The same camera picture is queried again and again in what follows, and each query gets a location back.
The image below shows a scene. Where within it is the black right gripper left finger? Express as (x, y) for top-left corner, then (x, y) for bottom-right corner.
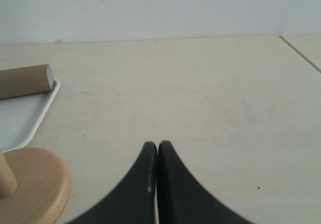
(69, 142), (157, 224)

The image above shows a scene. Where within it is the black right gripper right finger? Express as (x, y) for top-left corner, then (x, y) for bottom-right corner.
(156, 141), (250, 223)

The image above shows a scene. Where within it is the brown cardboard tube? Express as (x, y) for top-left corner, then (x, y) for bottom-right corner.
(0, 64), (54, 99)

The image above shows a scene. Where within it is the wooden paper towel holder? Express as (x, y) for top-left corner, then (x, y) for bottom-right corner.
(1, 148), (70, 223)

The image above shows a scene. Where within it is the white rectangular tray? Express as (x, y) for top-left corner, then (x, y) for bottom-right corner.
(0, 78), (60, 153)

